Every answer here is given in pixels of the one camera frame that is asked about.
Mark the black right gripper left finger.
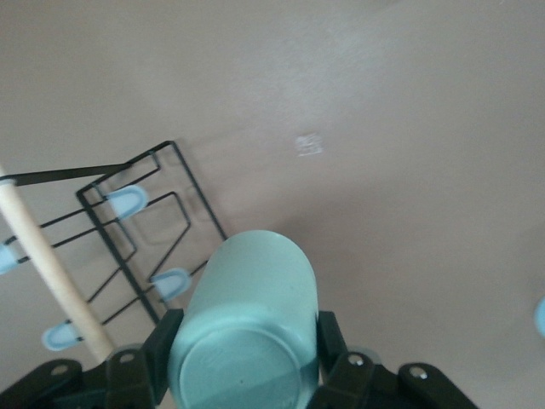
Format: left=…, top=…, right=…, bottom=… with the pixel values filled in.
left=104, top=308, right=185, bottom=409

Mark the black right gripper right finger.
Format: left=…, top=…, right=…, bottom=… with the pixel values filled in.
left=308, top=310, right=387, bottom=409

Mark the pale green plastic cup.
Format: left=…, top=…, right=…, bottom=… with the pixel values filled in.
left=168, top=229, right=321, bottom=409

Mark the black wire cup holder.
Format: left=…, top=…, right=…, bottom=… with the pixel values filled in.
left=0, top=140, right=229, bottom=360

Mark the light blue plastic cup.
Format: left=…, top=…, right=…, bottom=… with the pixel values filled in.
left=533, top=297, right=545, bottom=343

